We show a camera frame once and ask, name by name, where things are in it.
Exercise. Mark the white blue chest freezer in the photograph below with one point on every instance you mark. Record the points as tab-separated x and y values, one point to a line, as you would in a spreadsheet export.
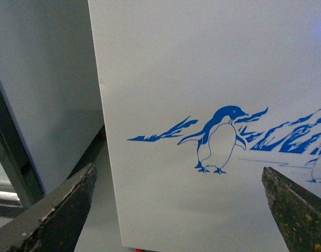
198	98

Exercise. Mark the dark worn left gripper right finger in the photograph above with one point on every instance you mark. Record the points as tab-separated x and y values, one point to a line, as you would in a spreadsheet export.
296	211

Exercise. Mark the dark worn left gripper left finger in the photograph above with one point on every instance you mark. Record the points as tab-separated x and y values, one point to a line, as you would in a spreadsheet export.
56	221

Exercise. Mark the grey cabinet with dark frame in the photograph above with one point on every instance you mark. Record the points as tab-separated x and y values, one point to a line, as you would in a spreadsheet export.
49	81

